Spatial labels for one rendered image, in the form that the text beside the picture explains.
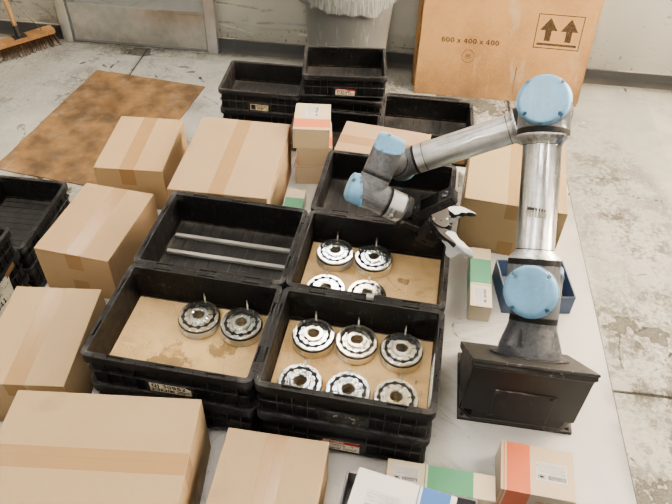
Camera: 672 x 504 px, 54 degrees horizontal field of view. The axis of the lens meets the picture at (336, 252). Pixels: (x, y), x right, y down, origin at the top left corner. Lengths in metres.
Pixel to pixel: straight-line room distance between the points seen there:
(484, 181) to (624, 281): 1.34
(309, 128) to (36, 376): 1.12
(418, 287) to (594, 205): 1.97
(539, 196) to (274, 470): 0.81
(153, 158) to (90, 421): 0.99
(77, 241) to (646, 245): 2.58
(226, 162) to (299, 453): 1.00
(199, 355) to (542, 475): 0.83
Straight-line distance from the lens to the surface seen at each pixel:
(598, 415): 1.83
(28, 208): 2.93
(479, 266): 1.99
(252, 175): 2.03
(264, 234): 1.92
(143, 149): 2.26
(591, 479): 1.72
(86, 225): 2.01
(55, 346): 1.71
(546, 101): 1.53
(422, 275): 1.83
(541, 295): 1.49
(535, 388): 1.61
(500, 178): 2.10
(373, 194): 1.61
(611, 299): 3.15
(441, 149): 1.71
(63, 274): 2.01
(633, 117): 4.46
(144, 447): 1.45
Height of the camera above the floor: 2.12
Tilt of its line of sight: 44 degrees down
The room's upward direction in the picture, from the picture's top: 2 degrees clockwise
